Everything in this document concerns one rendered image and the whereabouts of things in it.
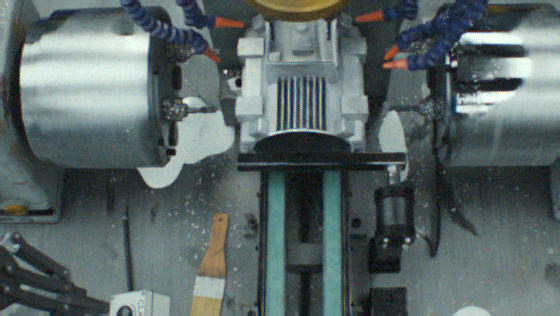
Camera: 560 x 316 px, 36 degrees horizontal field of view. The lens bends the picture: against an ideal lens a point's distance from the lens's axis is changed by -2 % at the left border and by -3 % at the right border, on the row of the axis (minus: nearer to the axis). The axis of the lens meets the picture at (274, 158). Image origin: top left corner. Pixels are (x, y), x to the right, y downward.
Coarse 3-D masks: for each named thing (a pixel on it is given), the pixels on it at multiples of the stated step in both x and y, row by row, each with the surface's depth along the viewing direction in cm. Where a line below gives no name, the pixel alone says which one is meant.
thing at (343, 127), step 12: (252, 24) 135; (264, 24) 133; (348, 24) 133; (264, 120) 127; (336, 120) 127; (348, 120) 127; (252, 132) 127; (264, 132) 127; (336, 132) 126; (348, 132) 126
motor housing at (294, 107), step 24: (264, 48) 133; (264, 72) 132; (360, 72) 134; (264, 96) 130; (288, 96) 127; (312, 96) 127; (336, 96) 129; (288, 120) 125; (312, 120) 126; (360, 120) 130; (240, 144) 132; (264, 144) 138; (288, 144) 141; (312, 144) 141; (336, 144) 139; (360, 144) 131
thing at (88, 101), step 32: (32, 32) 128; (64, 32) 126; (96, 32) 126; (128, 32) 125; (32, 64) 125; (64, 64) 124; (96, 64) 123; (128, 64) 123; (160, 64) 128; (32, 96) 125; (64, 96) 124; (96, 96) 123; (128, 96) 123; (160, 96) 128; (32, 128) 127; (64, 128) 125; (96, 128) 125; (128, 128) 125; (160, 128) 128; (64, 160) 131; (96, 160) 130; (128, 160) 130; (160, 160) 131
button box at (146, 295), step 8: (112, 296) 122; (120, 296) 121; (128, 296) 120; (136, 296) 119; (144, 296) 118; (152, 296) 119; (160, 296) 121; (168, 296) 122; (112, 304) 122; (120, 304) 121; (128, 304) 119; (136, 304) 119; (144, 304) 118; (152, 304) 119; (160, 304) 120; (168, 304) 122; (112, 312) 121; (136, 312) 118; (144, 312) 117; (152, 312) 119; (160, 312) 120; (168, 312) 121
